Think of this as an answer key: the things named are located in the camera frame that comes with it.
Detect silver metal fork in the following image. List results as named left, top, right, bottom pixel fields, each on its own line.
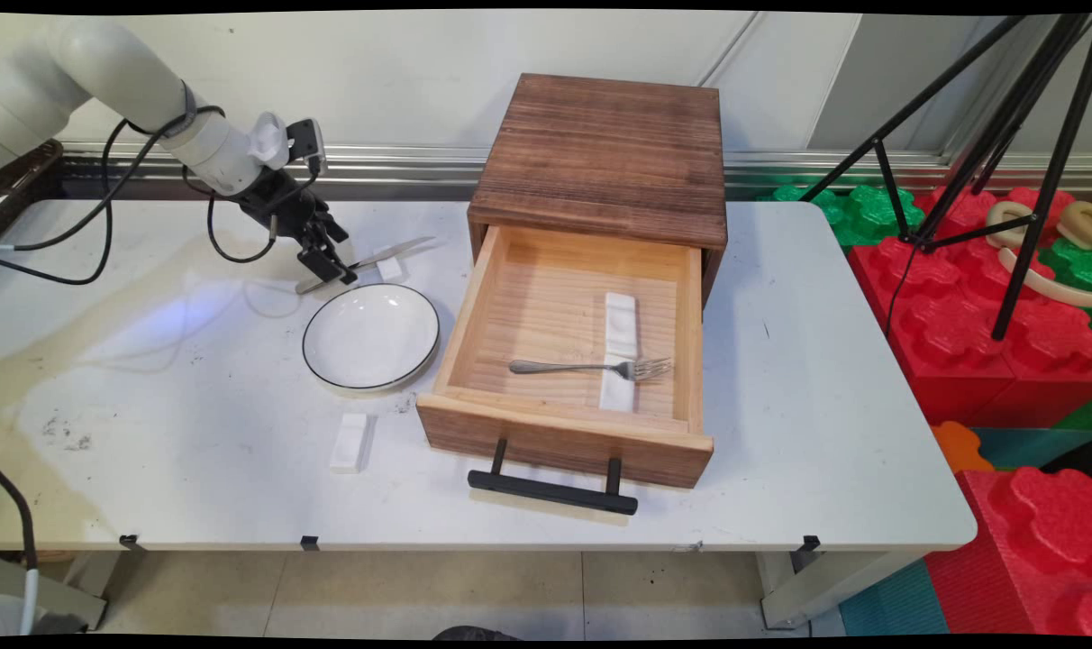
left=508, top=356, right=673, bottom=383

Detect white plate with black rim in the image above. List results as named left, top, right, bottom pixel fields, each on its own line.
left=301, top=283, right=441, bottom=395

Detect teal foam mat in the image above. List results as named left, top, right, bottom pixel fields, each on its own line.
left=838, top=559, right=951, bottom=637

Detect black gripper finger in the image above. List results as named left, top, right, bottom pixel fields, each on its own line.
left=323, top=237, right=360, bottom=284
left=296, top=244, right=350, bottom=288

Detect black drawer handle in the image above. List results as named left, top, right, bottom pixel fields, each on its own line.
left=466, top=438, right=640, bottom=517

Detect long white cutlery rest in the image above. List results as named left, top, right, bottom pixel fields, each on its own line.
left=597, top=291, right=640, bottom=414

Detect large red foam block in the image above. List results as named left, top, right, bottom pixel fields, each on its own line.
left=848, top=185, right=1092, bottom=429

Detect small green foam block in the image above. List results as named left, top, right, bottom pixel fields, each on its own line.
left=1038, top=236, right=1092, bottom=312

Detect silver metal knife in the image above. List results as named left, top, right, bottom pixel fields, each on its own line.
left=295, top=235, right=437, bottom=296

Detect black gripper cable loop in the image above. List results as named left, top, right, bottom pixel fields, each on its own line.
left=182, top=162, right=320, bottom=266

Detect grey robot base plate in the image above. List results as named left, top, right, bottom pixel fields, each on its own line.
left=0, top=554, right=111, bottom=635

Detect black tripod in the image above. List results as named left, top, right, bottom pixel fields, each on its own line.
left=798, top=13, right=1092, bottom=342

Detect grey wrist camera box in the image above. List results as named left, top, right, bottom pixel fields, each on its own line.
left=286, top=117, right=329, bottom=178

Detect beige ring toy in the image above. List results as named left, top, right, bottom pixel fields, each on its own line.
left=985, top=199, right=1092, bottom=308

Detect orange foam piece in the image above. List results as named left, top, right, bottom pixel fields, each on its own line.
left=931, top=420, right=996, bottom=476

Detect metal wall rail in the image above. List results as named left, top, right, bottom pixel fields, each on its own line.
left=0, top=140, right=1092, bottom=202

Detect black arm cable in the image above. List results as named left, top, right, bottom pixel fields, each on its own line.
left=0, top=105, right=228, bottom=287

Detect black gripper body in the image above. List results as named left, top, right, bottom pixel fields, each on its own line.
left=235, top=167, right=350, bottom=253

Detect light wooden drawer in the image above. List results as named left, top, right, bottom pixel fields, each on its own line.
left=414, top=224, right=715, bottom=490

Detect white table leg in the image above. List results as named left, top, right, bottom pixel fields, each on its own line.
left=757, top=548, right=927, bottom=630

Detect dark wooden cabinet box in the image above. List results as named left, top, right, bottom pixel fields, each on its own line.
left=468, top=73, right=729, bottom=312

